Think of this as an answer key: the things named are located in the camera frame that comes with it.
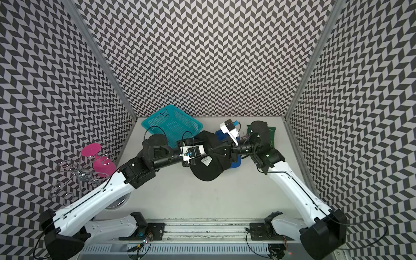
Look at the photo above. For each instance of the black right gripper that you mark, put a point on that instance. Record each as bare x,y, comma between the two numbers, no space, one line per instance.
231,150

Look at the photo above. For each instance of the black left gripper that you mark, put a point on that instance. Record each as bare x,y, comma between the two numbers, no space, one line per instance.
186,141

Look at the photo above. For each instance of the blue baseball cap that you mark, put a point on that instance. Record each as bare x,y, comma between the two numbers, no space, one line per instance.
222,137

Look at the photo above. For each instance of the black cap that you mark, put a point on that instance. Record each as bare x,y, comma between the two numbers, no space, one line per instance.
210,166

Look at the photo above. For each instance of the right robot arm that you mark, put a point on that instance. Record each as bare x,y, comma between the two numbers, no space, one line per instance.
321,230

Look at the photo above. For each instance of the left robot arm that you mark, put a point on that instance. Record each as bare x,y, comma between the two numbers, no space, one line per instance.
67,231

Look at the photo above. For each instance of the teal plastic basket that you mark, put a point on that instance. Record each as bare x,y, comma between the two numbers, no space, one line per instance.
173,122

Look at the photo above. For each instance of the green crisp bag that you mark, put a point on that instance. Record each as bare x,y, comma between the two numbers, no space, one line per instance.
271,133

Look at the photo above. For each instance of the pink plastic wine glass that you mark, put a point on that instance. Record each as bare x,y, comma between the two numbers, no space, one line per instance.
101,162

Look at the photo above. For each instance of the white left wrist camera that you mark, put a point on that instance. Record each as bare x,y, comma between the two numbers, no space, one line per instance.
191,152

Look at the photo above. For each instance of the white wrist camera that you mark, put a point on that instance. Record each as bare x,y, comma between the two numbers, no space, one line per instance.
191,152
228,128

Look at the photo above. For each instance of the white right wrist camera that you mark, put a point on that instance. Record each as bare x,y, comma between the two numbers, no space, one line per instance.
228,128

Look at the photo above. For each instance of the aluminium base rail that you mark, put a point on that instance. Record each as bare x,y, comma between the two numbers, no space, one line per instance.
190,238

